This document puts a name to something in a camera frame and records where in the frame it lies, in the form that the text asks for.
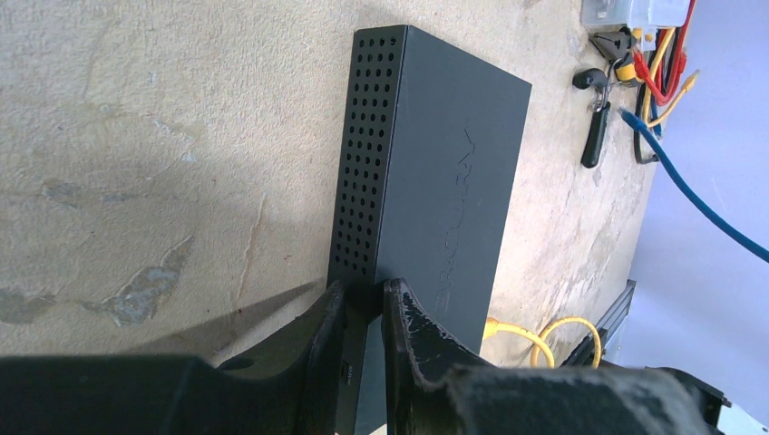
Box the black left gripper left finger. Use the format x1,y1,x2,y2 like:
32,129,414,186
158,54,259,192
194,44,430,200
1,284,345,434

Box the red ethernet cable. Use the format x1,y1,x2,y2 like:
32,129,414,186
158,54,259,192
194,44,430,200
630,0,698,108

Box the clear plastic parts box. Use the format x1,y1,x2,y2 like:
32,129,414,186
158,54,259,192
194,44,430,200
580,0,690,28

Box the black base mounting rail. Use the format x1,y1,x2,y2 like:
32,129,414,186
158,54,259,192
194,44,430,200
559,278,733,421

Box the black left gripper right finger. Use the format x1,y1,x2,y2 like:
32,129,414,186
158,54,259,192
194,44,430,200
382,278,714,434

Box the black network switch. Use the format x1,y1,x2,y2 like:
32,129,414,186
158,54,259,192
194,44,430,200
327,25,532,434

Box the black yellow pliers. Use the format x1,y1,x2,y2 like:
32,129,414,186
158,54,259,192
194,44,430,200
571,26,638,169

